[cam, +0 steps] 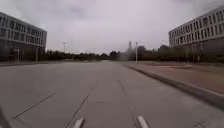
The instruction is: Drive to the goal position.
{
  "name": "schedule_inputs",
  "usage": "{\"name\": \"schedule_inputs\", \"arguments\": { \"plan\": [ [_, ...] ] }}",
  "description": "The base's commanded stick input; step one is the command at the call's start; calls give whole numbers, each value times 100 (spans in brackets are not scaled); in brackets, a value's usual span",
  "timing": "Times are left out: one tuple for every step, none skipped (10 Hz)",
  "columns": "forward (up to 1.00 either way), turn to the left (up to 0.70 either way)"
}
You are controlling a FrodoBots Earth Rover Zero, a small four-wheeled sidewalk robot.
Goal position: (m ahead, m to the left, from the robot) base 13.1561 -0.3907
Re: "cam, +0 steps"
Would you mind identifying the pale pole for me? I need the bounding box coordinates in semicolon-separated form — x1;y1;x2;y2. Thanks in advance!
134;41;139;63

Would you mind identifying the grey concrete road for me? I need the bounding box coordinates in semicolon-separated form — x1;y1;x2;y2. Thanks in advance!
0;60;224;128

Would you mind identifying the row of trees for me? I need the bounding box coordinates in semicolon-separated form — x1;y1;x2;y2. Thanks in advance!
41;44;224;64

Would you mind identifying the lamp pole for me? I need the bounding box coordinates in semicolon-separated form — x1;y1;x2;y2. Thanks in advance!
62;40;68;54

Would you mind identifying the robot's own part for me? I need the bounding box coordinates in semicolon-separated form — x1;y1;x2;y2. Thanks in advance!
71;117;86;128
136;115;150;128

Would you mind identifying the grey kerb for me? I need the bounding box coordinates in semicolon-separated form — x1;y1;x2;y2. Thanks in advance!
120;63;224;108

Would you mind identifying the reddish brown pavement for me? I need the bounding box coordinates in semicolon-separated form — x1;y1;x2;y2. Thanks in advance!
126;61;224;95

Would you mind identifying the pale building with window rows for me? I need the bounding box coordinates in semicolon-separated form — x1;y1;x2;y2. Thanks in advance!
168;6;224;64

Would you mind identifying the grey building with dark base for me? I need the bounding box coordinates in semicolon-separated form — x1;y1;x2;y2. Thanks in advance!
0;11;48;63

